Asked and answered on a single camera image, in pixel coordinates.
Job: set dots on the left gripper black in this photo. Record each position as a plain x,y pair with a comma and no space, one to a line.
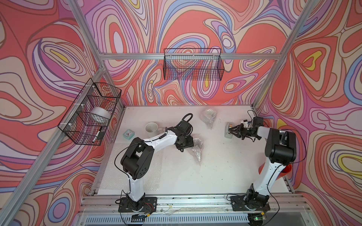
190,143

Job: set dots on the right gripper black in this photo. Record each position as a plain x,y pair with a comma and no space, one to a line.
238,130

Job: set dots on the clear bubble wrap sheet top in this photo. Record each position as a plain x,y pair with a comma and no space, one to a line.
208,116

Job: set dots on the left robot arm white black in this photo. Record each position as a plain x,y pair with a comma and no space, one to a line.
138,156

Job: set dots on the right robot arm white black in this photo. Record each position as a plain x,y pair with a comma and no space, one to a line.
280,152

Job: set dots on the grey tape dispenser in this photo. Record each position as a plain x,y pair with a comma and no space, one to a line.
227,133

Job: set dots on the white ceramic mug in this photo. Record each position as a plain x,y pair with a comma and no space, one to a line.
151,129

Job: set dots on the small teal alarm clock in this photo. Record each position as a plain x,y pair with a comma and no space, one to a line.
128,134

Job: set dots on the white tape roll in basket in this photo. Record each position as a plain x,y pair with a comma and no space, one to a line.
99,114

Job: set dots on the black wire basket back wall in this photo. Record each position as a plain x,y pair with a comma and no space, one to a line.
193,64

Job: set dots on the black wire basket wall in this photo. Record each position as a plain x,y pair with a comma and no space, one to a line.
193,64
90,115

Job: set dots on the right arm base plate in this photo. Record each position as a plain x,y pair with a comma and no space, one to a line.
243,203

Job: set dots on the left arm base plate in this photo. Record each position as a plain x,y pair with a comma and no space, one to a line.
145,205

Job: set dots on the marker in wire basket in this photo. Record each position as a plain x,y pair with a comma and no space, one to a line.
96,137

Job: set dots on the black wire basket left wall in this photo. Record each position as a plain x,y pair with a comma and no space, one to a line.
90,115

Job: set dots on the aluminium front rail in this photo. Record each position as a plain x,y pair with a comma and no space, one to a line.
178,204

